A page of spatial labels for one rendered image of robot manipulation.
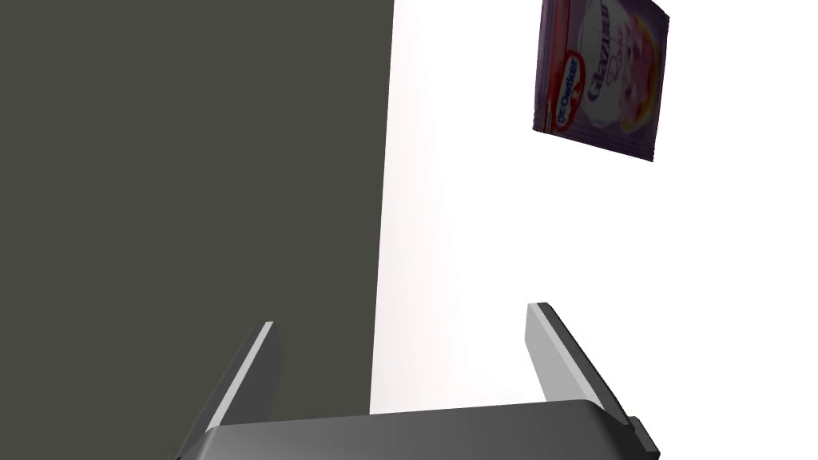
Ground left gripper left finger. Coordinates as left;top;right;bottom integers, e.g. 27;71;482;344
203;320;283;433

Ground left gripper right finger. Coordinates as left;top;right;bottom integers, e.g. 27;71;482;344
525;302;630;428

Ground purple sachet packet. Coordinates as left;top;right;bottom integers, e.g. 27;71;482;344
531;0;671;164

